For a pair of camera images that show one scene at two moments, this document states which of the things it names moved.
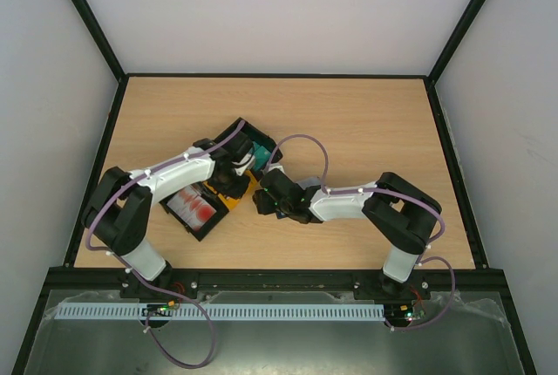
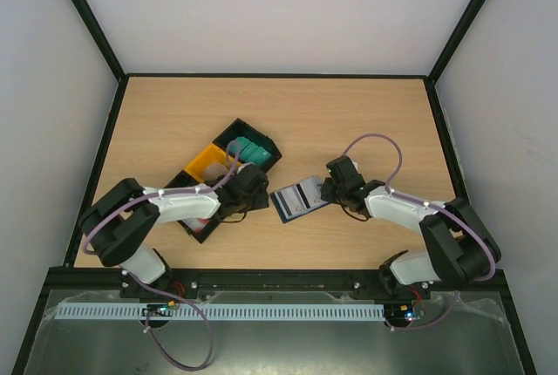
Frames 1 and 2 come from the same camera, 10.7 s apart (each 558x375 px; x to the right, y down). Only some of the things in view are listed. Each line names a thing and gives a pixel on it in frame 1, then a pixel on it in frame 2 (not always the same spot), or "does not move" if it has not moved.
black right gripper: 262,201 to 328,189
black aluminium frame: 476,279 does not move
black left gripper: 234,194 to 261,200
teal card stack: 261,156 does not move
